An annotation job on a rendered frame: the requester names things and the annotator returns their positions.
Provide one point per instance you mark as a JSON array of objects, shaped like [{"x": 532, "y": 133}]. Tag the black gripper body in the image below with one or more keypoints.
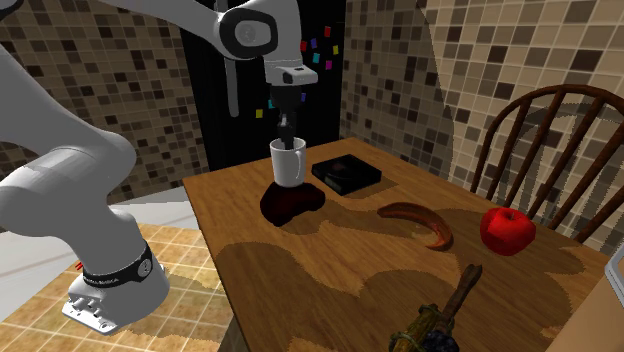
[{"x": 285, "y": 100}]

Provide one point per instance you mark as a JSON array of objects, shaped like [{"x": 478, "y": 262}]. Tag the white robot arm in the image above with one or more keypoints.
[{"x": 58, "y": 195}]

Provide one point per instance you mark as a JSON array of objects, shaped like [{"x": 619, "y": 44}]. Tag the white mug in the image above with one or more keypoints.
[{"x": 287, "y": 168}]

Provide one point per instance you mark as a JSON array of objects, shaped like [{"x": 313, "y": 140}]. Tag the black fridge with coloured magnets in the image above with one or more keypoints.
[{"x": 209, "y": 112}]

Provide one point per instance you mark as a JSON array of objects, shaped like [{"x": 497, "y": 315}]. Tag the black flat square box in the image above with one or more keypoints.
[{"x": 348, "y": 175}]

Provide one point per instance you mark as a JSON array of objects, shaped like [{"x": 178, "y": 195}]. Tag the dark red rounded lump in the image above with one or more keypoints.
[{"x": 290, "y": 204}]

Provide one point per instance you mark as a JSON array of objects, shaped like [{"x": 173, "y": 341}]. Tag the wooden table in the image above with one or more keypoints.
[{"x": 341, "y": 273}]

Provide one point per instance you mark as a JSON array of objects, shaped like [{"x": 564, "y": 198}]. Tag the brown curved banana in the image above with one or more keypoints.
[{"x": 429, "y": 222}]

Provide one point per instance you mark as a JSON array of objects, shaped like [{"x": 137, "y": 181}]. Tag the red apple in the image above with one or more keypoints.
[{"x": 507, "y": 231}]

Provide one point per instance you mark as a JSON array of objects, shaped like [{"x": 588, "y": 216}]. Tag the dark wooden chair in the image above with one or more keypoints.
[{"x": 560, "y": 92}]

